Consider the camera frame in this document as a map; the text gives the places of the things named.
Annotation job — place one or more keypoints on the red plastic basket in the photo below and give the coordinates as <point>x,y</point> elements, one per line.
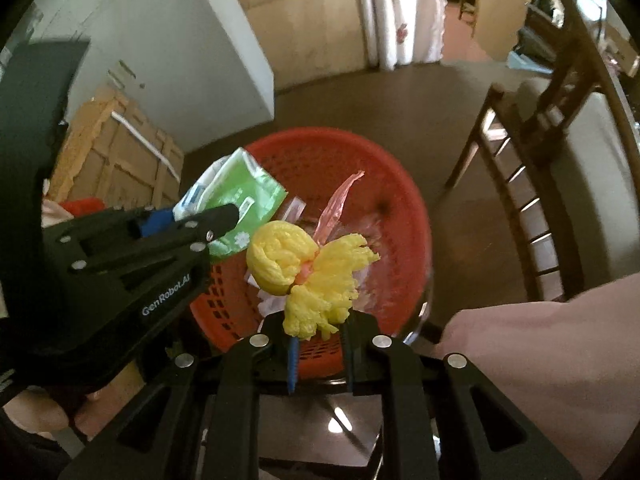
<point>310,160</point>

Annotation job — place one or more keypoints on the person's left hand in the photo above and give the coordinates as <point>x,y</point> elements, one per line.
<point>37,412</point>

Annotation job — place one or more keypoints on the pink floral tablecloth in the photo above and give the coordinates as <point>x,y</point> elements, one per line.
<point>540,370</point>

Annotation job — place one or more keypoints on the pink plastic strip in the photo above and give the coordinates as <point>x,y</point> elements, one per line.
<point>337,200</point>

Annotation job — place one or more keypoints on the large cardboard box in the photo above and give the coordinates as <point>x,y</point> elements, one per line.
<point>115,155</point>

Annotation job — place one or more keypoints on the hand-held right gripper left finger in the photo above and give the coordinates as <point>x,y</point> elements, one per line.
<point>294,365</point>

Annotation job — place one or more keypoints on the wooden armchair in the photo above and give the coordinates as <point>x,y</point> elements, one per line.
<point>550,110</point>

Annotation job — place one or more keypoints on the white floral curtain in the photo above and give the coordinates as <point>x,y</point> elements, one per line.
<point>400,10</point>

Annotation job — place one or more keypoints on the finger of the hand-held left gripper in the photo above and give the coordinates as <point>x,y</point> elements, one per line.
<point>157,221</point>
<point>200,230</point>

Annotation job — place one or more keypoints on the green and white packet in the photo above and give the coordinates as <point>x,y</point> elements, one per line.
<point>240,185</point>

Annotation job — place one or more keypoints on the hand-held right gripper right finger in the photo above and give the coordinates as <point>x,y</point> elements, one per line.
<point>351,360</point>

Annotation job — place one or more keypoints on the yellow foam fruit net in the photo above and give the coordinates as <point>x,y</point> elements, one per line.
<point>280,260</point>

